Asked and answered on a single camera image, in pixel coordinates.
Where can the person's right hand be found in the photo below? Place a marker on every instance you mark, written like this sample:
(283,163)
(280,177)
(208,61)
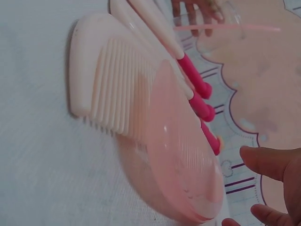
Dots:
(290,188)

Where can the person's left hand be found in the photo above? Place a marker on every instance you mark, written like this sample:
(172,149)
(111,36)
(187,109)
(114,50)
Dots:
(200,14)

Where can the person's left fingers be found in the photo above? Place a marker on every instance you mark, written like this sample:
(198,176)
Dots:
(200,16)

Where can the clear cup with pink rim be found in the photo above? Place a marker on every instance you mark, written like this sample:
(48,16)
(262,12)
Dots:
(225,37)

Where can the white stick with pink tip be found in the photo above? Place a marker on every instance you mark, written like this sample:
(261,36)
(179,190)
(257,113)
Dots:
(162,33)
(201,106)
(209,137)

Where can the cream plastic comb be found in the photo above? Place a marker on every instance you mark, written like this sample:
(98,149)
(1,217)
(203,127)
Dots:
(87,70)

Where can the translucent pink oval dish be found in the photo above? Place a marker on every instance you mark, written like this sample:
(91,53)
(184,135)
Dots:
(178,164)

